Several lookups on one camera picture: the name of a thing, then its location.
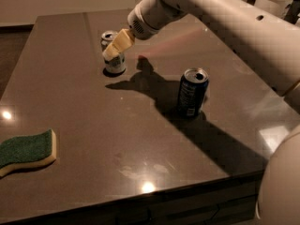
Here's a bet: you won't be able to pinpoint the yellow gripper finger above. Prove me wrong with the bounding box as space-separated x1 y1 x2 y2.
102 29 135 60

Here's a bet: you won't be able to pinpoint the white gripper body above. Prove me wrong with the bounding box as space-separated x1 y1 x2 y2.
127 0 185 40

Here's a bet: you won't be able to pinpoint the white 7up can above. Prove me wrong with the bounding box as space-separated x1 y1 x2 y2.
100 30 126 76

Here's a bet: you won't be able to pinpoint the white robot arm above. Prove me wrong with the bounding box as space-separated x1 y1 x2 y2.
103 0 300 225

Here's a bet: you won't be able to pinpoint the blue pepsi can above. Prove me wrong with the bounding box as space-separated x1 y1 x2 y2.
177 67 209 117

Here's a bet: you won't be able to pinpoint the green yellow sponge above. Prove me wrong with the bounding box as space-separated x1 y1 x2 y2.
0 129 57 177

